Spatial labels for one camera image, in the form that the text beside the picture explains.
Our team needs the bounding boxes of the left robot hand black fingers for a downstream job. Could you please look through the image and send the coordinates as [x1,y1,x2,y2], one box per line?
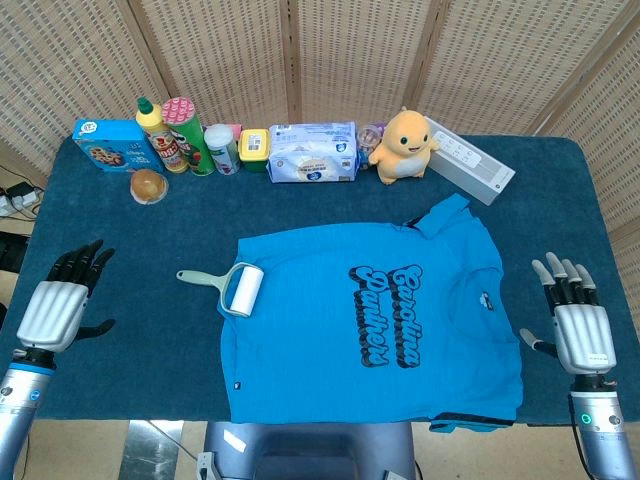
[16,238,117,357]

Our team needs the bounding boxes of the right robot hand grey fingertips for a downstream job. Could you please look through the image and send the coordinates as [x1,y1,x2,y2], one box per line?
[518,251,622,376]

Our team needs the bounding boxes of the green-handled white lint roller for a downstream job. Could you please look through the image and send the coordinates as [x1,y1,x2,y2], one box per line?
[175,262,266,319]

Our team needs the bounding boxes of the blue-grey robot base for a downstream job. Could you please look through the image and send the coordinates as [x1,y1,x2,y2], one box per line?
[202,419,419,480]

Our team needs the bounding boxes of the blue printed t-shirt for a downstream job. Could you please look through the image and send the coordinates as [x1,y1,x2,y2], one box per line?
[218,193,524,434]

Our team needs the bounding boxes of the black floor equipment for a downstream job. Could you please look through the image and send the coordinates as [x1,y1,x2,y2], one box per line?
[0,233,29,274]

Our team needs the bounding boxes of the power strip with adapters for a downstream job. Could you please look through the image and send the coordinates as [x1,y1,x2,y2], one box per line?
[0,182,44,219]

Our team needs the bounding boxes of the dark blue table cloth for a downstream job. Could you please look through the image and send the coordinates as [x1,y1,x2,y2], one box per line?
[0,133,640,426]

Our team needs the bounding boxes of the wrapped bread bun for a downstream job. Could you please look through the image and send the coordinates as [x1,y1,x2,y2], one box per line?
[129,168,170,205]

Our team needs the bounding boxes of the blue cookie box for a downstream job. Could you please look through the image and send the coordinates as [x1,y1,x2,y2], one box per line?
[72,118,166,175]

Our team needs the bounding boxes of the long white cardboard box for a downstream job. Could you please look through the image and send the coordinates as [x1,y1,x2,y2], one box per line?
[423,117,517,207]

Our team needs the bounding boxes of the yellow bottle green cap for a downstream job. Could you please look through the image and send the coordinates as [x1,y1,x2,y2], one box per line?
[135,97,189,175]

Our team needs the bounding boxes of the green chips can pink lid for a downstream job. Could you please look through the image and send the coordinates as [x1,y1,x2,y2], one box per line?
[161,96,216,177]

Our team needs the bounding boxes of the small can white lid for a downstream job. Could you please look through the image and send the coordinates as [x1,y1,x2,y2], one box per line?
[203,123,242,176]

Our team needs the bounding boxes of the orange plush dinosaur toy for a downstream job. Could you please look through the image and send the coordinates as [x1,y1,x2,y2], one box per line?
[368,106,441,187]

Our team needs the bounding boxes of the green container yellow lid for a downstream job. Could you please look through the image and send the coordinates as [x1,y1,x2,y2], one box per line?
[238,128,272,174]

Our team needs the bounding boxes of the small clear snack jar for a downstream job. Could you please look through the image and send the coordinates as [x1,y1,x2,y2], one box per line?
[357,123,386,171]

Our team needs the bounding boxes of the white blue wipes pack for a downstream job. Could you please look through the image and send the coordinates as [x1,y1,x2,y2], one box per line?
[268,121,360,185]

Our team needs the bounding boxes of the woven folding screen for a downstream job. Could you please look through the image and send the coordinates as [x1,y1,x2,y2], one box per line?
[0,0,640,321]

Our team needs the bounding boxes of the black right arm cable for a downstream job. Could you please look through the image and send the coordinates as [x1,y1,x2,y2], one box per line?
[568,392,601,480]

